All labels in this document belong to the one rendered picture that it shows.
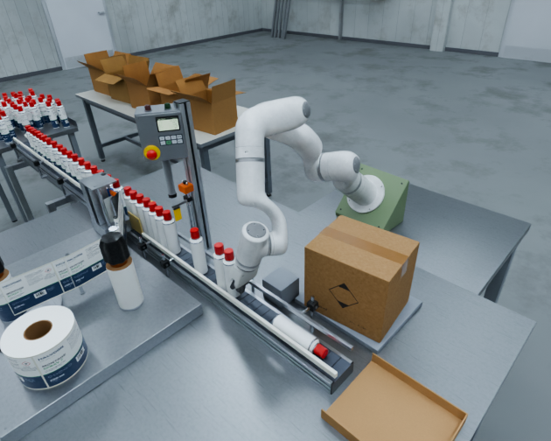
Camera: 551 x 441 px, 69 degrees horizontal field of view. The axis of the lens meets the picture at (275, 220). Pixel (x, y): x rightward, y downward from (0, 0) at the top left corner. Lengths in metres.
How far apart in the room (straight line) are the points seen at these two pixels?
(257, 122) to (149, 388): 0.88
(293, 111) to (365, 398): 0.89
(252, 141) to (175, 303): 0.67
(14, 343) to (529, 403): 2.28
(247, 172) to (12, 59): 9.33
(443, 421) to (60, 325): 1.14
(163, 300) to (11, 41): 9.11
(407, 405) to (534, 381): 1.42
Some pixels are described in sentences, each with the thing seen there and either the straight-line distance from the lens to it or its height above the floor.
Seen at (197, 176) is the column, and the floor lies 1.20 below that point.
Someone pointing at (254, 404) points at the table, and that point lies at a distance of 1.30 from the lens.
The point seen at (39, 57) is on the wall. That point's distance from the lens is 10.50.
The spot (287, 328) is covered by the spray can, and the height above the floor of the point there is 0.93.
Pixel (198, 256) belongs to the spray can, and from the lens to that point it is 1.58.
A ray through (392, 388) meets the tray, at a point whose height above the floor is 0.83.
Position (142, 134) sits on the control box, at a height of 1.40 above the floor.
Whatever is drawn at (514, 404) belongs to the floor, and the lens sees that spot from 2.53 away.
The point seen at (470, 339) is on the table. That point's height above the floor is 0.83.
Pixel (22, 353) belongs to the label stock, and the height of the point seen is 1.02.
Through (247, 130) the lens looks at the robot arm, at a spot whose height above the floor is 1.49.
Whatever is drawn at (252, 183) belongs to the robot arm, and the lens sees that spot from 1.22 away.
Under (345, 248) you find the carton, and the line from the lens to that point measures 1.34.
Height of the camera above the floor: 1.93
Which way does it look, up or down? 33 degrees down
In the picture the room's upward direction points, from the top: 3 degrees counter-clockwise
